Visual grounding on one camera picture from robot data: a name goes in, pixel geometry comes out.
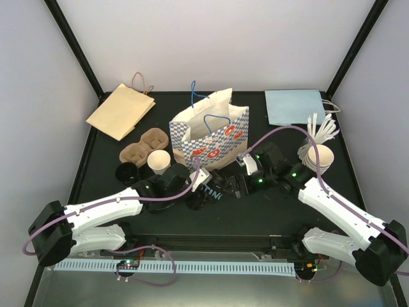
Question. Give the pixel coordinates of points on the black frame post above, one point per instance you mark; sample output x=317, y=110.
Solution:
x=359, y=40
x=68, y=34

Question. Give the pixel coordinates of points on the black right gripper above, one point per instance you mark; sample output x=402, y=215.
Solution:
x=236, y=181

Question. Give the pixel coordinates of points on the small electronics board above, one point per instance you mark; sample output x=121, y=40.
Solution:
x=310, y=268
x=126, y=265

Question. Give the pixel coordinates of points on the blue checkered paper bag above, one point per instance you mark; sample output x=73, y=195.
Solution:
x=211, y=128

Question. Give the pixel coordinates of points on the stack of paper cups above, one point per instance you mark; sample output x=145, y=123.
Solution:
x=320, y=162

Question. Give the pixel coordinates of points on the light blue paper bag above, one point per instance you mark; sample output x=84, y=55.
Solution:
x=288, y=107

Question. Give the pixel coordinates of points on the right black frame post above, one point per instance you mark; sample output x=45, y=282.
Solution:
x=359, y=40

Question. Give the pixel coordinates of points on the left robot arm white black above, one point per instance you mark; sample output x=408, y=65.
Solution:
x=63, y=230

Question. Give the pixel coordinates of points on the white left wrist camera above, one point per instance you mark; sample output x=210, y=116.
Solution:
x=202, y=178

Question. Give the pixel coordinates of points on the single black lid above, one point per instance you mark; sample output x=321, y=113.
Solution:
x=212, y=191

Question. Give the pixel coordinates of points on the brown cardboard cup carrier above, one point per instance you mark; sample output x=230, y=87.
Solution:
x=138, y=153

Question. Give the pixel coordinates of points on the left black frame post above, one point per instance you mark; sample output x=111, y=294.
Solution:
x=68, y=34

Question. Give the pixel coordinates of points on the small electronics board right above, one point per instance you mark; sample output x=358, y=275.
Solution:
x=310, y=268

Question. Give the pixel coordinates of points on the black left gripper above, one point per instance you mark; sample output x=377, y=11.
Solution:
x=193, y=204

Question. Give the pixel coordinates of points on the brown kraft paper bag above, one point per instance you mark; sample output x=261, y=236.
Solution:
x=121, y=111

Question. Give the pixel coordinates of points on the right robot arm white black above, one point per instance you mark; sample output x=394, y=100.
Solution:
x=375, y=248

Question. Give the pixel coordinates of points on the small electronics board left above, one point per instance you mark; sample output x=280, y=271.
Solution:
x=126, y=265

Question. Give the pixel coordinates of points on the light blue slotted cable duct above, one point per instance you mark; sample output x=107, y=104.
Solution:
x=180, y=267

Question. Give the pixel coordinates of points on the white paper coffee cup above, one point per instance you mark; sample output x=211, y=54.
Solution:
x=159, y=161

